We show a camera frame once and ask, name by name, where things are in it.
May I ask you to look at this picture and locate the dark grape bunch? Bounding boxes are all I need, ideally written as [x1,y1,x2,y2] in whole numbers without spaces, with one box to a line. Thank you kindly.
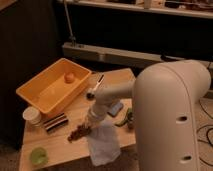
[67,124,92,142]

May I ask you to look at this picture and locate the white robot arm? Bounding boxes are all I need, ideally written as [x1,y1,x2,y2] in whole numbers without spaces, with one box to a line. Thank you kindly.
[85,60,211,171]

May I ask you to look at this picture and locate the white paper cup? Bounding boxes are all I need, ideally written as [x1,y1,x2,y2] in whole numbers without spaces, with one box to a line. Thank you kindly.
[22,106,42,126]

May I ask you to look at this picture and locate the white cloth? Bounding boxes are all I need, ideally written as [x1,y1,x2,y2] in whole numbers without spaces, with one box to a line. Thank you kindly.
[87,120,121,166]

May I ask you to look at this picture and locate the blue sponge block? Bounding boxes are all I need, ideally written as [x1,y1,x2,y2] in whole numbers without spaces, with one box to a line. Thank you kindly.
[108,102,123,117]

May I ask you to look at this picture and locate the striped black white block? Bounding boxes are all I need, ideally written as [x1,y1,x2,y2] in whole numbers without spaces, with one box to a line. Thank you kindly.
[43,113,69,132]

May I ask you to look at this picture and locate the green vegetable toy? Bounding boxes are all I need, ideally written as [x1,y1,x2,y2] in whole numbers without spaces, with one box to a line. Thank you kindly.
[116,108,134,129]

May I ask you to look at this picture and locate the black white marker pen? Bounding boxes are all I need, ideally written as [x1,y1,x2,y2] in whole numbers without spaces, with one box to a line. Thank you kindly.
[94,74,104,91]

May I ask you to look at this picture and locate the small orange fruit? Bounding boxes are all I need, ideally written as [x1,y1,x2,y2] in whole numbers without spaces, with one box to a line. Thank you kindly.
[64,73,75,84]

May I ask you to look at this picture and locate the orange plastic bin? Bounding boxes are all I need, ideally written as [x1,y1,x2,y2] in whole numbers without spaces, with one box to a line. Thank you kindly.
[16,58,91,116]

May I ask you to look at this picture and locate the grey metal stand pole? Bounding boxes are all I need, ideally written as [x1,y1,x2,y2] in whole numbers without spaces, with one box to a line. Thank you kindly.
[63,0,76,46]

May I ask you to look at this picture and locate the wooden shelf board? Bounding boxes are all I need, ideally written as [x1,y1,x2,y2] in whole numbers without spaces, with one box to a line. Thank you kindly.
[57,0,213,19]

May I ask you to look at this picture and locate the long grey floor rail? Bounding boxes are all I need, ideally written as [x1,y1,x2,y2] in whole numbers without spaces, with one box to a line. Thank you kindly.
[62,41,213,71]

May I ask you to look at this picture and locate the black floor cables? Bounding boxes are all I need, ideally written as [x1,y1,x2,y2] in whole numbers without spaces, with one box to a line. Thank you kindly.
[196,98,213,168]

